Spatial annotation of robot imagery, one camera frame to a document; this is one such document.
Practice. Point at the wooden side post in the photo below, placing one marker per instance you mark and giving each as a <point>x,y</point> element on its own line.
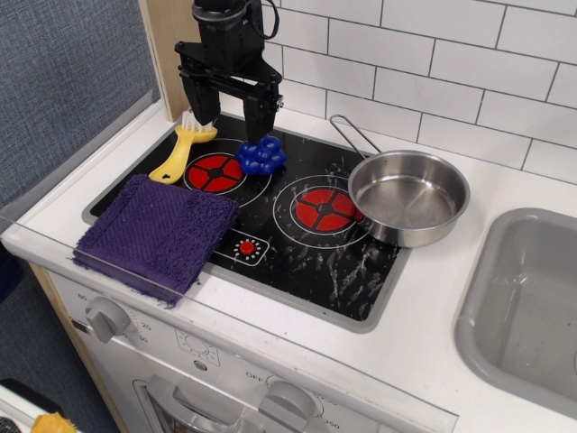
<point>166,23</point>

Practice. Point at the yellow cloth item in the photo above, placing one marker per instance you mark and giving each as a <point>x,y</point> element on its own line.
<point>53,423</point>

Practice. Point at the stainless steel pan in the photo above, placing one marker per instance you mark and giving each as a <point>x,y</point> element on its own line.
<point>407,198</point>

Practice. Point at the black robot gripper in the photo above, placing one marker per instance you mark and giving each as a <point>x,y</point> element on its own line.
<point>229,58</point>

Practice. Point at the blue toy grape bunch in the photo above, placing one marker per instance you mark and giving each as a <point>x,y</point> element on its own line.
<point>262,158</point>

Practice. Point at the grey oven knob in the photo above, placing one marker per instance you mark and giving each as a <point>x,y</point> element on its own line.
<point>288,405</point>

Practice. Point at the grey timer knob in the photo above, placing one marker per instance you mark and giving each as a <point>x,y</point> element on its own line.
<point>106,318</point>

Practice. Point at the grey oven door handle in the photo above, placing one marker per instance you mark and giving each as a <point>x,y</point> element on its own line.
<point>174,416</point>

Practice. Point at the yellow dish brush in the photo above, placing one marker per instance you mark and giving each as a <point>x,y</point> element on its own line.
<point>189,132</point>

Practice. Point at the grey sink basin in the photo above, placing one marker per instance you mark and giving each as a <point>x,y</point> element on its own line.
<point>517,326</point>

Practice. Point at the purple-blue folded cloth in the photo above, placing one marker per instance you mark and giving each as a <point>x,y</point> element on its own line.
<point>156,238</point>

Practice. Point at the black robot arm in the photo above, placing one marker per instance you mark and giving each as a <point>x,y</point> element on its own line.
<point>229,59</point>

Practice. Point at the black toy stovetop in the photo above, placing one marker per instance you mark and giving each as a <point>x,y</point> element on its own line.
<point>297,237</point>

